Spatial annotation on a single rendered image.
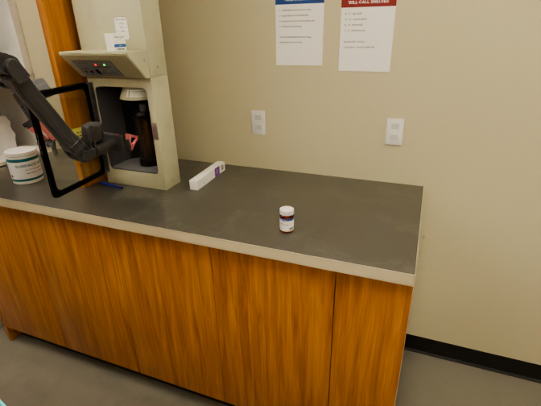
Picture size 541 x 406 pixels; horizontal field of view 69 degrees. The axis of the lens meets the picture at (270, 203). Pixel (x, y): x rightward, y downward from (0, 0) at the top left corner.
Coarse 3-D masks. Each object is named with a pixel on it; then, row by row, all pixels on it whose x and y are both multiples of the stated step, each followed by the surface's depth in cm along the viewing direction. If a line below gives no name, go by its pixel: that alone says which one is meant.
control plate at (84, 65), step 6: (72, 60) 150; (78, 60) 149; (84, 60) 148; (90, 60) 147; (78, 66) 153; (84, 66) 152; (90, 66) 150; (96, 66) 149; (102, 66) 148; (108, 66) 147; (114, 66) 146; (84, 72) 156; (90, 72) 155; (96, 72) 154; (102, 72) 153; (108, 72) 152; (114, 72) 150; (120, 72) 149
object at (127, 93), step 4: (124, 88) 162; (128, 88) 160; (132, 88) 160; (136, 88) 160; (140, 88) 160; (124, 92) 161; (128, 92) 160; (132, 92) 160; (136, 92) 160; (140, 92) 160; (144, 92) 161; (120, 96) 164; (124, 96) 161; (128, 96) 160; (132, 96) 160; (136, 96) 160; (140, 96) 160; (144, 96) 161; (128, 100) 160; (132, 100) 160; (136, 100) 160; (140, 100) 160
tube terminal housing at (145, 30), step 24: (72, 0) 150; (96, 0) 146; (120, 0) 143; (144, 0) 142; (96, 24) 150; (144, 24) 144; (96, 48) 155; (144, 48) 147; (96, 96) 164; (168, 96) 163; (168, 120) 165; (168, 144) 167; (168, 168) 170
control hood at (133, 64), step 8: (64, 56) 149; (72, 56) 147; (80, 56) 146; (88, 56) 145; (96, 56) 143; (104, 56) 142; (112, 56) 141; (120, 56) 139; (128, 56) 139; (136, 56) 142; (144, 56) 146; (72, 64) 153; (120, 64) 144; (128, 64) 143; (136, 64) 143; (144, 64) 147; (80, 72) 157; (128, 72) 148; (136, 72) 147; (144, 72) 147
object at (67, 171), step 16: (48, 96) 144; (64, 96) 151; (80, 96) 158; (64, 112) 151; (80, 112) 159; (80, 128) 160; (64, 160) 154; (96, 160) 171; (64, 176) 155; (80, 176) 162
